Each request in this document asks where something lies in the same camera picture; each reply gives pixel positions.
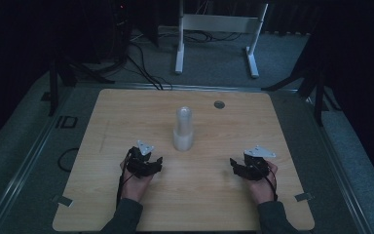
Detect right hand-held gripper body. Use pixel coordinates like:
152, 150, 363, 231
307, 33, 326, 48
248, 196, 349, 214
243, 144, 278, 181

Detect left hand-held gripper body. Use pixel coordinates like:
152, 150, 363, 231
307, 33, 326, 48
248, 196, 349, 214
126, 139, 156, 178

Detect person's right hand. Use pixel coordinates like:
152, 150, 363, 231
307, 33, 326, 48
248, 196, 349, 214
246, 160, 279, 206

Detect person's left hand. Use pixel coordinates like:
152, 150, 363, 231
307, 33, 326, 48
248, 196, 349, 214
120, 159, 154, 205

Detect grey tape piece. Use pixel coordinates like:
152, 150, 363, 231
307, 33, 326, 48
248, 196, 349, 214
294, 192, 315, 203
56, 195, 75, 208

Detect black metal stand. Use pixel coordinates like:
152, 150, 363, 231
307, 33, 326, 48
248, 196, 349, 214
46, 48, 115, 117
261, 32, 330, 128

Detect dark equipment rack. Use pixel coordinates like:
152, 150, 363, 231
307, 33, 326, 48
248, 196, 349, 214
77, 0, 134, 64

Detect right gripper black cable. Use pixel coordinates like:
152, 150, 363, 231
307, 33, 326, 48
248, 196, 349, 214
262, 164, 280, 202

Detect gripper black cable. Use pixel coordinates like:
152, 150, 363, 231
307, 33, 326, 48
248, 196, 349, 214
115, 149, 136, 208
262, 164, 280, 202

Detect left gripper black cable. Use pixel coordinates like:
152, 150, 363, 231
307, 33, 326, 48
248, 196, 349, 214
115, 149, 136, 208

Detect black cable loop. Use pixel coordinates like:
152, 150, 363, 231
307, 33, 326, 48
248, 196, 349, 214
56, 147, 80, 174

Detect black floor cables bundle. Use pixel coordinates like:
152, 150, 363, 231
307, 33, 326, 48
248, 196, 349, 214
125, 40, 173, 91

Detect white metal stand frame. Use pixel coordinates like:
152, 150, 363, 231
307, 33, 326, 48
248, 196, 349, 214
173, 0, 270, 79

